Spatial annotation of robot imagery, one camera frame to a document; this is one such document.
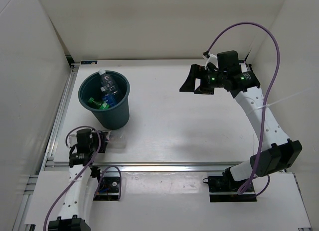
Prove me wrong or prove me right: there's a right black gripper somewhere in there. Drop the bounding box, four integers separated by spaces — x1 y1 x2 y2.
179 64 227 95

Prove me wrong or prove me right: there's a clear bottle with orange label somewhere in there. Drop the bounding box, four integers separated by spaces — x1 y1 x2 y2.
105 130 127 149

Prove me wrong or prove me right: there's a green plastic bottle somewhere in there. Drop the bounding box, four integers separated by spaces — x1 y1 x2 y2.
88 98 109 110

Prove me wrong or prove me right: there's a clear plastic bottle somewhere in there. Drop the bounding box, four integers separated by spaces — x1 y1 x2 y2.
98 69 119 94

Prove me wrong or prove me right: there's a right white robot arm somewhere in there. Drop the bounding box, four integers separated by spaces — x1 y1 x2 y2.
179 63 302 194

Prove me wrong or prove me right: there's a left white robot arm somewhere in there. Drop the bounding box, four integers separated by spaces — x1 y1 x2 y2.
43 139 105 231

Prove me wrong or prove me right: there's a dark green plastic bin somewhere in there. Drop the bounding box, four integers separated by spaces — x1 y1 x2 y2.
78 70 130 130

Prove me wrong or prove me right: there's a blue plastic bottle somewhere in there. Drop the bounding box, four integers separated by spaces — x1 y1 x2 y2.
102 91 123 107

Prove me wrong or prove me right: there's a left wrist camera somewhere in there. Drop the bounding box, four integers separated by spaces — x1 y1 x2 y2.
76 128 92 146

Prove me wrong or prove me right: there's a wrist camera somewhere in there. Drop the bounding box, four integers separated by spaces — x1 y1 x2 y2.
76 128 92 146
217 50 240 71

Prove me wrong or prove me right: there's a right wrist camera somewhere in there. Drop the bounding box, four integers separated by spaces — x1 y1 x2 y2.
217 50 240 71

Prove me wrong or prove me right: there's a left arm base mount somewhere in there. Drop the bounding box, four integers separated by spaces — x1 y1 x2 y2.
93 172 122 202

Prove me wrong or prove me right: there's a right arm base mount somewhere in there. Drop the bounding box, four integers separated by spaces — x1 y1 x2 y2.
202 172 257 203

